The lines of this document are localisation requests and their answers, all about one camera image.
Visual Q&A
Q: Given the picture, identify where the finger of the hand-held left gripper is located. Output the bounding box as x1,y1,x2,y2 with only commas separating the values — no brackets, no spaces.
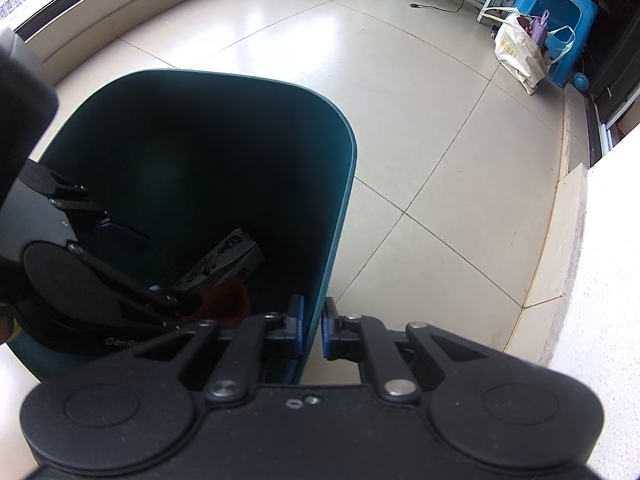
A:
22,159,150,247
67,243,204,331

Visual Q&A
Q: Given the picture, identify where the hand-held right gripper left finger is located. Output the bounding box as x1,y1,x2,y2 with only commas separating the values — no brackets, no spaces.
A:
120,294,306,403

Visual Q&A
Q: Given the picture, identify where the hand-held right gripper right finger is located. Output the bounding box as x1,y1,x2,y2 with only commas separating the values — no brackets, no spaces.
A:
322,297,506,403

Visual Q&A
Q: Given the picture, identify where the orange foam net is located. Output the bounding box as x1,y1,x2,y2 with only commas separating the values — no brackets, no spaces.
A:
185,280,253,329

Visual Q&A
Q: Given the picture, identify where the teal plastic trash bin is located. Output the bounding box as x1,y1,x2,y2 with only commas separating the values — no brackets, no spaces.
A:
10,69,359,386

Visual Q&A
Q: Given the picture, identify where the printed cardboard box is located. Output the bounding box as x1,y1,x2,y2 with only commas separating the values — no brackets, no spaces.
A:
172,228,267,293

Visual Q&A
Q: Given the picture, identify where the white tote bag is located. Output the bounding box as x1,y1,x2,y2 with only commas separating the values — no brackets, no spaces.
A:
477,6,576,96

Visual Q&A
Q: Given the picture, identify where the purple bundle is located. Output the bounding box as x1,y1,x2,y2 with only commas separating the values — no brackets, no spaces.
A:
517,10,552,47

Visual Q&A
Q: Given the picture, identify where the blue plastic stool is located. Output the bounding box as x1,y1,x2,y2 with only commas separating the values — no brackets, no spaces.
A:
515,0,599,88

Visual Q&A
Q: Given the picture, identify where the dark cabinet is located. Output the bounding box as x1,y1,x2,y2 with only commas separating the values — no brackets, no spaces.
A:
584,0,640,126

